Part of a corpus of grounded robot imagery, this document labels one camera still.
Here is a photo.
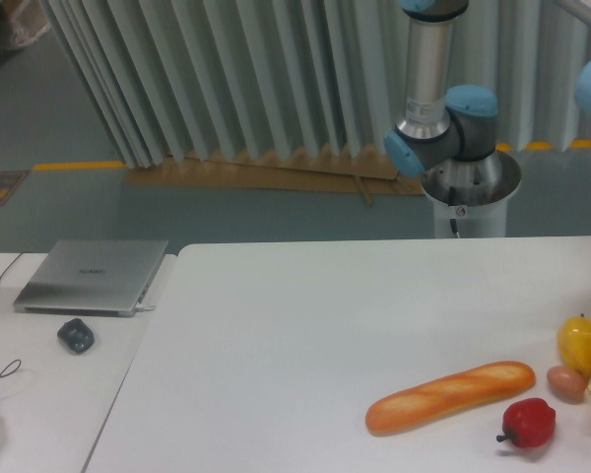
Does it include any pale folding curtain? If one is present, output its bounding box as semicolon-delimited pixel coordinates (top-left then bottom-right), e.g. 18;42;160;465
42;1;591;168

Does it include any baguette bread loaf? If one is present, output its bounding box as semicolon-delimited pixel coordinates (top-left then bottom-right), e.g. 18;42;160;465
364;361;536;436

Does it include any white usb plug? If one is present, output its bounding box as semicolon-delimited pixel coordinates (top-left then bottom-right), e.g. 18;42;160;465
135;304;156;312

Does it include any brown egg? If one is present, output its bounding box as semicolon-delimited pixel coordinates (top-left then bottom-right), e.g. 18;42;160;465
546;366;587;403

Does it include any yellow bell pepper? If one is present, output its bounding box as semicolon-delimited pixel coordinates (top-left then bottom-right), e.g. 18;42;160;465
557;313;591;380

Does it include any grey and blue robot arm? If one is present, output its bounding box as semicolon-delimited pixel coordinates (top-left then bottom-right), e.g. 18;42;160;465
384;1;591;176

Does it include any brown cardboard sheet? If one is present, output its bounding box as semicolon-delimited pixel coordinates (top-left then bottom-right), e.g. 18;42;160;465
124;145;424;206

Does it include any silver closed laptop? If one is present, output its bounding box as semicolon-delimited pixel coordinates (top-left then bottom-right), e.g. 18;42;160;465
14;239;168;316

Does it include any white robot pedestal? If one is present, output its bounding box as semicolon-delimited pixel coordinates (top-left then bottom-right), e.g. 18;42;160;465
421;150;522;238

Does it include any red bell pepper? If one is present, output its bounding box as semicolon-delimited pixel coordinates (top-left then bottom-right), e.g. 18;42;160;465
495;398;557;448

